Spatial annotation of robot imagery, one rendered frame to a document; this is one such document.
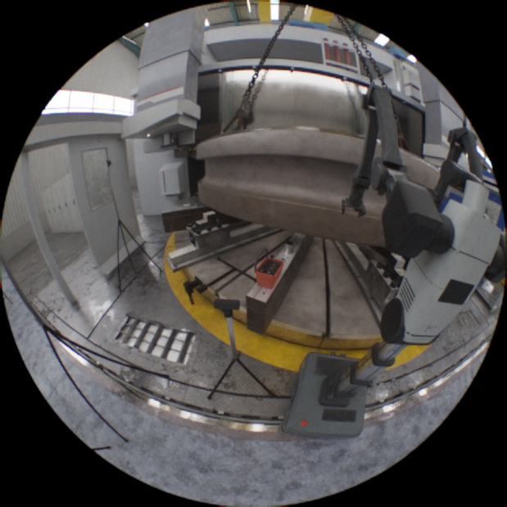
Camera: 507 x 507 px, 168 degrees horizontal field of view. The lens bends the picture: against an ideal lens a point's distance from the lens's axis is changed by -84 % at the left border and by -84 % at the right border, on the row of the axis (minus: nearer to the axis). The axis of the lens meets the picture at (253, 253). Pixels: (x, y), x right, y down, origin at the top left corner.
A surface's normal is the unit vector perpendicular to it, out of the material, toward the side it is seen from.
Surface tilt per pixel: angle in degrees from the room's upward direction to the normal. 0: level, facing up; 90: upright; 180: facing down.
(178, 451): 0
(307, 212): 90
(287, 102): 90
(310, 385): 0
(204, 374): 0
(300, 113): 90
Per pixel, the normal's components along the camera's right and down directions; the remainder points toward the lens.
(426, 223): -0.33, 0.17
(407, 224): -0.91, 0.40
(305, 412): 0.00, -0.86
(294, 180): -0.47, 0.45
